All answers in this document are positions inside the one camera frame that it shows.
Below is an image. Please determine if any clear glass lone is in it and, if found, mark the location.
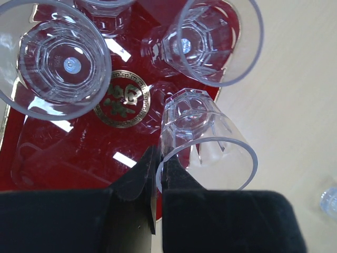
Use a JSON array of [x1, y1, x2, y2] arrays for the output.
[[156, 88, 258, 192]]

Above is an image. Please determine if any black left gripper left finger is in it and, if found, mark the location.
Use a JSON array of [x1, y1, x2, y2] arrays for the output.
[[1, 146, 157, 252]]

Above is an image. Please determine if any red tray with gold rim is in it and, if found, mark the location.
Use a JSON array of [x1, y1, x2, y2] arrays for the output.
[[0, 0, 244, 227]]

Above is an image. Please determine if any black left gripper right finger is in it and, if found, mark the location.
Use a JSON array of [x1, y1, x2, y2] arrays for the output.
[[162, 156, 307, 252]]

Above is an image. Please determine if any clear glass from corner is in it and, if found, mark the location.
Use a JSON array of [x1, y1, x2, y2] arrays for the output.
[[74, 0, 135, 38]]

